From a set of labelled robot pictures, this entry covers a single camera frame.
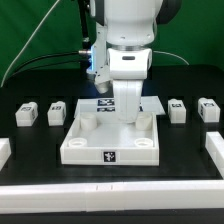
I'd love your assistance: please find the white right fence wall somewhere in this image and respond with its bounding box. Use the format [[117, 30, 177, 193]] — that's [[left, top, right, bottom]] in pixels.
[[205, 132, 224, 179]]

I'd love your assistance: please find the white cable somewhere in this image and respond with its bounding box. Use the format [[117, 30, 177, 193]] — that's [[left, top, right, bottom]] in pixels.
[[0, 0, 63, 88]]

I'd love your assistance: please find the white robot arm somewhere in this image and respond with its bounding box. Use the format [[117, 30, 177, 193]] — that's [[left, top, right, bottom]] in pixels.
[[87, 0, 182, 123]]

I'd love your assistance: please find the white fence wall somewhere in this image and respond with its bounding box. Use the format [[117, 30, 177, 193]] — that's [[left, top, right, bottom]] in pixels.
[[0, 138, 11, 171], [205, 132, 224, 179], [0, 180, 224, 214]]

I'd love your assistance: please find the white front fence wall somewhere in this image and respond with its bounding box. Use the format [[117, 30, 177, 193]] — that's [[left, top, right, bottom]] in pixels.
[[0, 180, 224, 214]]

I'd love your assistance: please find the white square tabletop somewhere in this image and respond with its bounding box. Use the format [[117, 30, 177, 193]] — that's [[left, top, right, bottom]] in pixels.
[[60, 112, 159, 166]]

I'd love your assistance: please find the black cable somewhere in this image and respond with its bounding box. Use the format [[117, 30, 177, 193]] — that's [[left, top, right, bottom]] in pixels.
[[6, 50, 88, 83]]

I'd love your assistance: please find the green backdrop curtain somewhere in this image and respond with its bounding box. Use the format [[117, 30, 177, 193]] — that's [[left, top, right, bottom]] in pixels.
[[0, 0, 224, 85]]

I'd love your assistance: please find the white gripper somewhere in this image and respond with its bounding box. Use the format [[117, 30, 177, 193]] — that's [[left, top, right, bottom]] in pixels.
[[108, 48, 152, 123]]

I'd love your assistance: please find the white left fence wall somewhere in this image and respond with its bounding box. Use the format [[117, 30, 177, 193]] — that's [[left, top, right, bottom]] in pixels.
[[0, 138, 11, 171]]

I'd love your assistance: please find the white marker sheet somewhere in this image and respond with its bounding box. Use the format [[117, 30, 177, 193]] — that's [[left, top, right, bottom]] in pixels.
[[74, 96, 165, 116]]

